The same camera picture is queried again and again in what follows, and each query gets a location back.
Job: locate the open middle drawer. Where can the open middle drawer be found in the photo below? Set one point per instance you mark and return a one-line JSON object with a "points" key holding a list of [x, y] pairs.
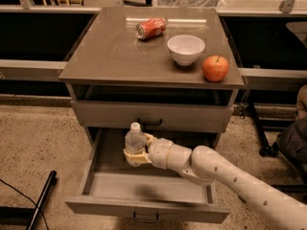
{"points": [[111, 187]]}

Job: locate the red soda can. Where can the red soda can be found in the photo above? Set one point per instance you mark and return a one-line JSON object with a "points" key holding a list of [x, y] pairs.
{"points": [[150, 28]]}

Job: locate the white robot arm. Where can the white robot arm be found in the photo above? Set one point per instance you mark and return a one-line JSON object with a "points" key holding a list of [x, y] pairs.
{"points": [[202, 164]]}

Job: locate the grey drawer cabinet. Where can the grey drawer cabinet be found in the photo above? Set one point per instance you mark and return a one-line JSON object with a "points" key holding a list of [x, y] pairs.
{"points": [[111, 64]]}

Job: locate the black office chair base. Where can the black office chair base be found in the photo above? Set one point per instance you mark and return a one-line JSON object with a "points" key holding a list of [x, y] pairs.
{"points": [[272, 150]]}

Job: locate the closed upper drawer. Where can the closed upper drawer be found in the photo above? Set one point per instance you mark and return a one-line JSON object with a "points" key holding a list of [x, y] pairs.
{"points": [[153, 116]]}

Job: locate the white bowl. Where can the white bowl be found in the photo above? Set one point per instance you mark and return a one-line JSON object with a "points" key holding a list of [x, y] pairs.
{"points": [[185, 49]]}

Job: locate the clear plastic water bottle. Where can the clear plastic water bottle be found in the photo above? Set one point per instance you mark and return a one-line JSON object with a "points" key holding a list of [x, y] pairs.
{"points": [[135, 140]]}

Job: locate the red apple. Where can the red apple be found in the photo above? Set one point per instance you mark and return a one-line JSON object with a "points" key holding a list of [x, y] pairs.
{"points": [[215, 68]]}

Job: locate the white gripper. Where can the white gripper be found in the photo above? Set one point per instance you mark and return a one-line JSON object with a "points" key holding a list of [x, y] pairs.
{"points": [[158, 152]]}

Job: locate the dark jacket on chair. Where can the dark jacket on chair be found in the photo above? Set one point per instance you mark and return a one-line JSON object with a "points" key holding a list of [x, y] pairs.
{"points": [[292, 142]]}

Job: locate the black floor stand leg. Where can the black floor stand leg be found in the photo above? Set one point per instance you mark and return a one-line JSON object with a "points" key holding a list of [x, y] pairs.
{"points": [[28, 217]]}

